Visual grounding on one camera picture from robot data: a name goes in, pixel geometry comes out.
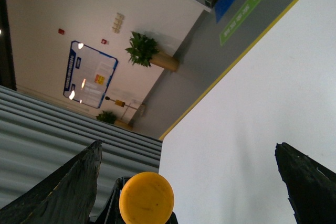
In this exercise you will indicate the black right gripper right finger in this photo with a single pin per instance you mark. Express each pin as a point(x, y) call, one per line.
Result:
point(310, 185)

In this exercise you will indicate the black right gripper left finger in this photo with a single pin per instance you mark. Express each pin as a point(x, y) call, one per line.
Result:
point(65, 196)

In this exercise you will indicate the yellow mushroom push button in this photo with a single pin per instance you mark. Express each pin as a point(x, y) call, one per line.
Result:
point(146, 197)

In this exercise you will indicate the yellow sign stand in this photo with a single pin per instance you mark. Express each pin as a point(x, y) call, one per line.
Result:
point(130, 110)

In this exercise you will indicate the grey curtain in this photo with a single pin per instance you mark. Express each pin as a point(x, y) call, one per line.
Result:
point(37, 138)

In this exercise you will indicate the far potted plant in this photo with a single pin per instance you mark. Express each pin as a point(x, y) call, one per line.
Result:
point(110, 118)

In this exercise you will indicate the blue framed notice board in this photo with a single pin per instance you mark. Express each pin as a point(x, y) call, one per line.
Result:
point(88, 74)

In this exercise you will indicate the left potted plant gold pot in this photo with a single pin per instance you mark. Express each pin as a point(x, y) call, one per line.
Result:
point(144, 51)

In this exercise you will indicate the green floor sign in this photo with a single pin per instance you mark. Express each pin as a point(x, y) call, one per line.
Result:
point(245, 10)

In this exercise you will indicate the white wall switch panel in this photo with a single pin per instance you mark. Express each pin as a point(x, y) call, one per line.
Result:
point(117, 23)

